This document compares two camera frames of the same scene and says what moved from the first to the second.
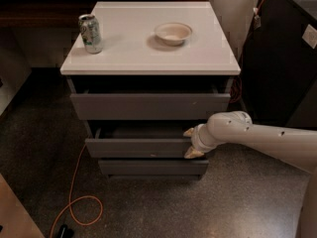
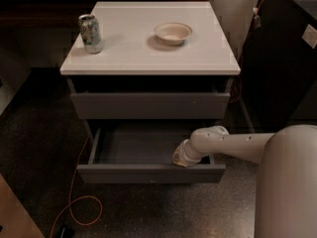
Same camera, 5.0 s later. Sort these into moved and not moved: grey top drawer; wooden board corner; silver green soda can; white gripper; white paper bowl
Moved: white gripper
Not moved: white paper bowl; silver green soda can; grey top drawer; wooden board corner
